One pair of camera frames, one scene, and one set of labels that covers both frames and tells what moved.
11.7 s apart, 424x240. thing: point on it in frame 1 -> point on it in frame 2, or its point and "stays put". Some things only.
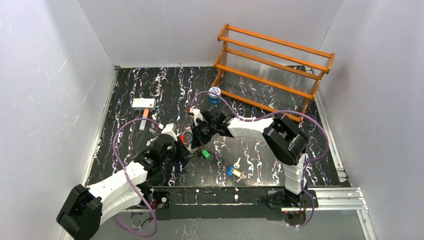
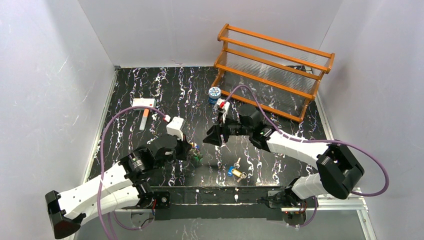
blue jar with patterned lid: (213, 98) stays put
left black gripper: (180, 149) stays put
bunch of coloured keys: (186, 138) -> (194, 156)
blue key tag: (230, 173) stays put
